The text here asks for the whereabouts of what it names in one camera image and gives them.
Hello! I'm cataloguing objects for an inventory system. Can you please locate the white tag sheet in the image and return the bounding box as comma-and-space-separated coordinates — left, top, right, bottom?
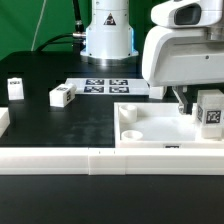
66, 78, 149, 96

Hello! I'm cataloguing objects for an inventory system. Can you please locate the white square tabletop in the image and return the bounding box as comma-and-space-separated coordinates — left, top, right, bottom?
114, 102, 224, 149

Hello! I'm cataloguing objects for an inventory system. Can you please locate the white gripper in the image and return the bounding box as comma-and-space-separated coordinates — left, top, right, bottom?
142, 0, 224, 115

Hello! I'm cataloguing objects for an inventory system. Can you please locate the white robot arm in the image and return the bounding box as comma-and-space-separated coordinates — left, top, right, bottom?
81, 0, 224, 113

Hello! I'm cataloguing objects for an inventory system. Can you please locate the black cable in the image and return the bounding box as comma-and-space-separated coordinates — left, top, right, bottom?
34, 0, 88, 53

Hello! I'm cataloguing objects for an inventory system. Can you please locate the white L-shaped obstacle wall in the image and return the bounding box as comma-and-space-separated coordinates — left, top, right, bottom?
0, 107, 224, 176

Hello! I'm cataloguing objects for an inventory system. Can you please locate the white thin cable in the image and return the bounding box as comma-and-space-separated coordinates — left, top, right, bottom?
30, 0, 48, 52

